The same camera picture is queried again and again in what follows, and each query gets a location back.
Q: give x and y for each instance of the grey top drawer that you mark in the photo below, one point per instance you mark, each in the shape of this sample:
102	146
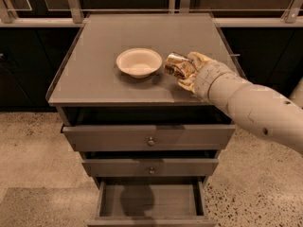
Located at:
135	137

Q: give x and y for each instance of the grey bottom drawer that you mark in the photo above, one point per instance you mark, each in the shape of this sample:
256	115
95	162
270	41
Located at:
151	203

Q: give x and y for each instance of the brass middle drawer knob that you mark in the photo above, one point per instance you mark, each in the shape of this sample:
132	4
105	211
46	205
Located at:
151	170

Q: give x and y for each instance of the grey drawer cabinet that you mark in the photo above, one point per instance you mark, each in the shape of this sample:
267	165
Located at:
89	89

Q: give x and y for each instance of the grey drawer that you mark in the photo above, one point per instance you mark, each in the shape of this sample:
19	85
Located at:
151	203
140	167
135	137

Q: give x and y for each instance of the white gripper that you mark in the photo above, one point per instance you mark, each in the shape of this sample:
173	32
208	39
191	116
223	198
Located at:
209	77

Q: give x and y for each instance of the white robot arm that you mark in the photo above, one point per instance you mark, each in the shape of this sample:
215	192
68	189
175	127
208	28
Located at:
258	109

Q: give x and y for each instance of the grey middle drawer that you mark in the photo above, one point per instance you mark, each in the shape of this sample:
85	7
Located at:
140	167

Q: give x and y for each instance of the brass drawer knob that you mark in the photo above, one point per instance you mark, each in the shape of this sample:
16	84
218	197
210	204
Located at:
151	170
150	141

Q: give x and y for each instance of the metal railing frame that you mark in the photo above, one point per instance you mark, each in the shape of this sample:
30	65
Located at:
224	13

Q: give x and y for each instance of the orange soda can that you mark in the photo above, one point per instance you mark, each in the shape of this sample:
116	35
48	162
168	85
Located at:
179	66

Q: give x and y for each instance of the brass top drawer knob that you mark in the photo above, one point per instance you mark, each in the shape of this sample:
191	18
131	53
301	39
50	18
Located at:
150	141

